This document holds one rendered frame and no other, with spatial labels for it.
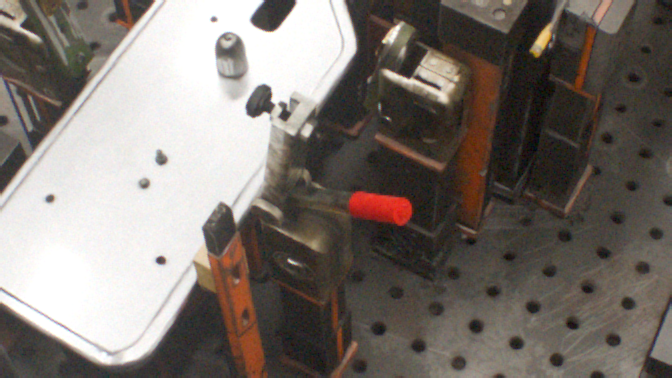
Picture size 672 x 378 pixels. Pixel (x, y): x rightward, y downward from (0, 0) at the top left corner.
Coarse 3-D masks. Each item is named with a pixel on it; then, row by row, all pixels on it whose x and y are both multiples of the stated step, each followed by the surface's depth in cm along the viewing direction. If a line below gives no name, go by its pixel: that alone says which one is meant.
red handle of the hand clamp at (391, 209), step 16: (304, 192) 113; (320, 192) 112; (336, 192) 111; (352, 192) 110; (320, 208) 112; (336, 208) 111; (352, 208) 109; (368, 208) 107; (384, 208) 106; (400, 208) 106; (400, 224) 106
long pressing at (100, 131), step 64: (192, 0) 135; (256, 0) 134; (320, 0) 134; (128, 64) 131; (192, 64) 131; (256, 64) 131; (320, 64) 130; (64, 128) 128; (128, 128) 127; (192, 128) 127; (256, 128) 127; (64, 192) 124; (128, 192) 124; (192, 192) 124; (256, 192) 123; (0, 256) 121; (64, 256) 121; (128, 256) 121; (192, 256) 120; (64, 320) 118; (128, 320) 118
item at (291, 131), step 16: (256, 96) 103; (304, 96) 103; (256, 112) 103; (272, 112) 103; (288, 112) 104; (304, 112) 102; (272, 128) 102; (288, 128) 102; (304, 128) 103; (272, 144) 105; (288, 144) 103; (304, 144) 108; (272, 160) 107; (288, 160) 106; (304, 160) 112; (272, 176) 110; (288, 176) 109; (272, 192) 113; (288, 192) 113
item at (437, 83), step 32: (416, 64) 126; (448, 64) 122; (384, 96) 124; (416, 96) 121; (448, 96) 120; (384, 128) 129; (416, 128) 127; (448, 128) 124; (384, 160) 136; (416, 160) 130; (448, 160) 130; (384, 192) 142; (416, 192) 138; (448, 192) 141; (384, 224) 147; (416, 224) 144; (448, 224) 147; (384, 256) 153; (416, 256) 149; (448, 256) 152
